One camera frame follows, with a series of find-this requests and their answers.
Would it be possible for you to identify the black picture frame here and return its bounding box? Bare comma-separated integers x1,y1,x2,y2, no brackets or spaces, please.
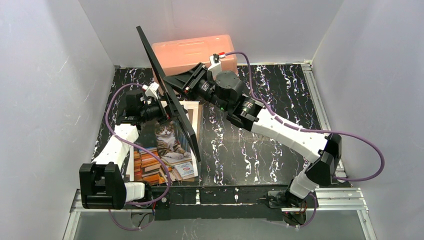
136,25,201,162

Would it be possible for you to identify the cat photo print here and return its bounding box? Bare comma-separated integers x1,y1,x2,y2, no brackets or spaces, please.
130,121,198,185

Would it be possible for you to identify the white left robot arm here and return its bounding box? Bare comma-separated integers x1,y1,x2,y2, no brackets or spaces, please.
79,85,165,210

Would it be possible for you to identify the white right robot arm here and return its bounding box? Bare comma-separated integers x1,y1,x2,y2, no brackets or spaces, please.
163,63,342,202

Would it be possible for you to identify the brown cardboard backing board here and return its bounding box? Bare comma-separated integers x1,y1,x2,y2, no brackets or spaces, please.
190,101,203,141

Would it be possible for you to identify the pink plastic storage box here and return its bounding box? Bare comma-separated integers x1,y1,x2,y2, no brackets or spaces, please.
151,34,235,76

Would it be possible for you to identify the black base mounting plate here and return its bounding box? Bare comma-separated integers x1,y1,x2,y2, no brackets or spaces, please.
120,185,319,221

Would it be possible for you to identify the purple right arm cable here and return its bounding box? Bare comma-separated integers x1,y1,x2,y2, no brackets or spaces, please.
223,51,386,229

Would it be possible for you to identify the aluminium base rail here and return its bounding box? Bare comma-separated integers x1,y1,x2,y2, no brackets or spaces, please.
63,185,377,240

